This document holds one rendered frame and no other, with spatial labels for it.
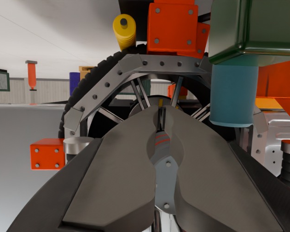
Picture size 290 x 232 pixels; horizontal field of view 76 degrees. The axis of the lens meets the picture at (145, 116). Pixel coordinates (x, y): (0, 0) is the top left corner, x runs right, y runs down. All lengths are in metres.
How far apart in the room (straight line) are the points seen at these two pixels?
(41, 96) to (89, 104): 10.57
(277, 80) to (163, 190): 0.66
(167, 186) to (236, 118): 0.19
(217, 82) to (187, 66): 0.12
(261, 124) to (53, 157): 0.56
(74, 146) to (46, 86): 10.66
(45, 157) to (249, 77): 0.51
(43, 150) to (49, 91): 10.31
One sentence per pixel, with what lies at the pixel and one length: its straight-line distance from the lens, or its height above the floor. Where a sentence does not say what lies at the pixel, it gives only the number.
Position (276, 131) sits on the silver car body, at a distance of 1.09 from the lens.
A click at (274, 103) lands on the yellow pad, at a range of 1.06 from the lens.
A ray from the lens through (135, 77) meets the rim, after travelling 0.57.
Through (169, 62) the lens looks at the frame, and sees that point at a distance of 0.49.
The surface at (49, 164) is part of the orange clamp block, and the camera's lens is 0.56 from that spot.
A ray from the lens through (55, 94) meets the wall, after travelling 10.72.
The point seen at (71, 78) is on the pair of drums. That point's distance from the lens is 6.87.
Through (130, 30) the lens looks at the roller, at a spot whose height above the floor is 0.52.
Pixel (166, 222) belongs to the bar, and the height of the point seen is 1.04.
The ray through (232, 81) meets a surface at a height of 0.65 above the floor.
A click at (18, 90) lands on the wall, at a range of 11.66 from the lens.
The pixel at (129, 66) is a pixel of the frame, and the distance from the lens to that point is 0.48.
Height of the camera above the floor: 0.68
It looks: 7 degrees up
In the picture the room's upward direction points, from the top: 179 degrees counter-clockwise
